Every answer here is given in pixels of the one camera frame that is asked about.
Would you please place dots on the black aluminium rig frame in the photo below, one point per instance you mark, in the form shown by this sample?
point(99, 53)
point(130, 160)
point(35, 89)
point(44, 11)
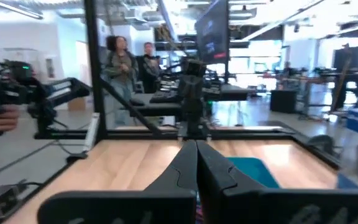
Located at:
point(95, 62)

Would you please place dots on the black monitor screen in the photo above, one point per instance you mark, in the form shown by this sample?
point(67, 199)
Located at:
point(354, 57)

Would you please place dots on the black desk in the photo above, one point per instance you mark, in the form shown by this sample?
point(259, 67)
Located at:
point(228, 91)

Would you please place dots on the black cabinet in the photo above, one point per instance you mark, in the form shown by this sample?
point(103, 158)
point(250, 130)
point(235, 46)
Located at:
point(283, 101)

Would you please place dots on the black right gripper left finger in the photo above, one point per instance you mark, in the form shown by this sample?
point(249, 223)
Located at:
point(154, 207)

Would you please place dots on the white power strip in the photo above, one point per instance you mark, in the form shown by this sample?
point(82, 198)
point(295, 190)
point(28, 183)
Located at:
point(92, 132)

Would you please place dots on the teal flat box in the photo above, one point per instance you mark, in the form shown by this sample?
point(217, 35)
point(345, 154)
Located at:
point(253, 172)

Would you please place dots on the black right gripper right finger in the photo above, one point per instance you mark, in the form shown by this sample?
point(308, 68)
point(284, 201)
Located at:
point(247, 207)

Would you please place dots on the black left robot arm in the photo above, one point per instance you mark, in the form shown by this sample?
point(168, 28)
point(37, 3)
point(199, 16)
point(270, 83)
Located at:
point(193, 102)

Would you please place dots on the person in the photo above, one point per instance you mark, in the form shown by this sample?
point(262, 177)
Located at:
point(149, 71)
point(120, 68)
point(287, 70)

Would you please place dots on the black power brick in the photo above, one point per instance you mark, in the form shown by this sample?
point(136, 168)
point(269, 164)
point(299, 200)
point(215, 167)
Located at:
point(0, 202)

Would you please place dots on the hanging dark display screen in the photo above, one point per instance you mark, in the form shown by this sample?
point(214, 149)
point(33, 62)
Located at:
point(211, 34)

